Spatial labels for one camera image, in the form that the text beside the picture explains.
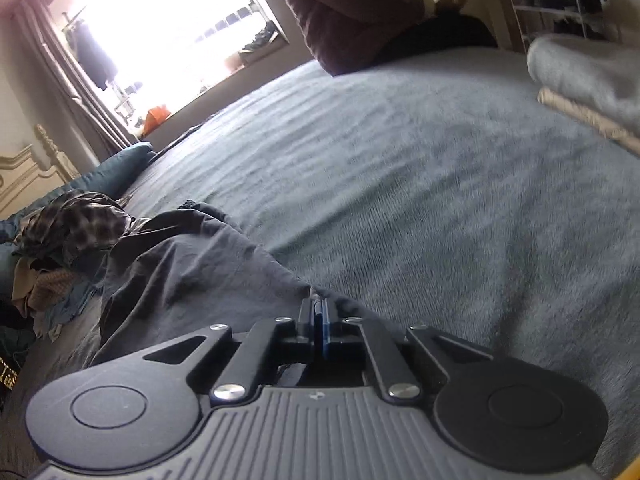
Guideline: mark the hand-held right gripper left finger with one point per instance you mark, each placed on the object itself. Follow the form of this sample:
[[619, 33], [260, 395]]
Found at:
[[307, 320]]

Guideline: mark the dark navy garment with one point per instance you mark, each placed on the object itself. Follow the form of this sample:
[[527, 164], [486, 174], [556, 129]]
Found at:
[[200, 280]]

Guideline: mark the dark hanging garment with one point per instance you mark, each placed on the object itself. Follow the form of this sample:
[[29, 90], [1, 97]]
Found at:
[[95, 55]]

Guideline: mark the brown knit garment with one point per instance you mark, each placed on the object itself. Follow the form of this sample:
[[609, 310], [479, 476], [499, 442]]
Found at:
[[52, 287]]

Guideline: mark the grey curtain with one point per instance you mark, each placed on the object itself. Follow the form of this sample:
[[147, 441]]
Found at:
[[65, 75]]

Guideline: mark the grey bed blanket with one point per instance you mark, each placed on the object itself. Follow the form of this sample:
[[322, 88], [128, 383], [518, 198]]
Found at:
[[425, 170]]

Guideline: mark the orange bag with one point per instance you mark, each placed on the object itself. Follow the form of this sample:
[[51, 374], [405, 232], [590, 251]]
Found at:
[[155, 120]]

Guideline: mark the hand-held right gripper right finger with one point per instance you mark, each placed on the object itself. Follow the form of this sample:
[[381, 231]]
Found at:
[[325, 332]]

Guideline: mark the metal shoe rack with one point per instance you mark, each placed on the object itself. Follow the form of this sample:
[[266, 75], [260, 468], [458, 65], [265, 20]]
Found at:
[[577, 7]]

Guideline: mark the plaid shirt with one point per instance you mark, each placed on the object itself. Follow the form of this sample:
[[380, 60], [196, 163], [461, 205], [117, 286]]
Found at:
[[80, 230]]

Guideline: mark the cream carved headboard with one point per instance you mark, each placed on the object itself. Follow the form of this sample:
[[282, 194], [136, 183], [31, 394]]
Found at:
[[30, 175]]

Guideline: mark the teal pillow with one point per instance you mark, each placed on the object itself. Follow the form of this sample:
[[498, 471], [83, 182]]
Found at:
[[120, 165]]

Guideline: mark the tan cloth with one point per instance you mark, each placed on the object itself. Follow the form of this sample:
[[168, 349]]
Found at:
[[22, 280]]

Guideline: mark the light blue shirt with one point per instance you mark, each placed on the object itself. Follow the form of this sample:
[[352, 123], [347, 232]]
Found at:
[[67, 307]]

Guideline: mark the bright window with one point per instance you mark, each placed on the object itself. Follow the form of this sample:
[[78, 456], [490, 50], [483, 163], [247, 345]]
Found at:
[[200, 20]]

